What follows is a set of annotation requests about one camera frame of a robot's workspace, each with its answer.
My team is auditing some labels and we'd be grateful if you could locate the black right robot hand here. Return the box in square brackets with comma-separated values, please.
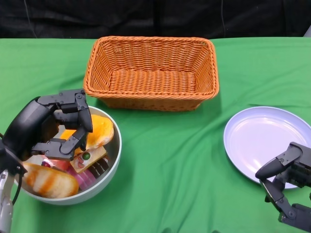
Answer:
[255, 142, 311, 225]

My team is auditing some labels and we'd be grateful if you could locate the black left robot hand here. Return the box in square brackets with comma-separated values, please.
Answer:
[3, 89, 94, 162]

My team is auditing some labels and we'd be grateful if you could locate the long striped bread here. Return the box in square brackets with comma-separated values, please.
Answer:
[22, 162, 80, 199]

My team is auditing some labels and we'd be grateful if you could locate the round orange ring bread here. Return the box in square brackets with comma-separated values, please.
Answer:
[59, 115, 114, 149]

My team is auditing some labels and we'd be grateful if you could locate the pale grey-green bowl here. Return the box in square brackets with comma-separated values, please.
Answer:
[14, 105, 122, 206]

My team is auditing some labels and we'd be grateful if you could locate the lavender round plate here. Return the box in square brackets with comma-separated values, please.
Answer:
[223, 106, 311, 190]

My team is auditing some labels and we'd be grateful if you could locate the salmon pink cake slice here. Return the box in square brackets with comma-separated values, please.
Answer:
[25, 155, 73, 171]

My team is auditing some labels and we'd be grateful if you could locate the yellow cake slice green ball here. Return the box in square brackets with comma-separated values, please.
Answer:
[70, 146, 108, 174]

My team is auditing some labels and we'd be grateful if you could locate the magenta pink cake slice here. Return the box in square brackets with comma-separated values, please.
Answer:
[67, 168, 97, 190]

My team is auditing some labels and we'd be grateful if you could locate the chocolate brown cake slice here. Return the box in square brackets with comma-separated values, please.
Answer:
[88, 157, 110, 179]

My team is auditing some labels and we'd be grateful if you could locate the orange wicker basket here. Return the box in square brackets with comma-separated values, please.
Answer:
[83, 35, 221, 112]

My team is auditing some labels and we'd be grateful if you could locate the green tablecloth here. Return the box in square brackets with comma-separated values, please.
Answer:
[0, 36, 311, 233]

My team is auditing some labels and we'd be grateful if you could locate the black backdrop cloth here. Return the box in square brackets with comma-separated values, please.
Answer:
[0, 0, 311, 39]

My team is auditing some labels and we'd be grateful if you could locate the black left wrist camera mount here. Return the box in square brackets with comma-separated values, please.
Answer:
[0, 138, 28, 177]

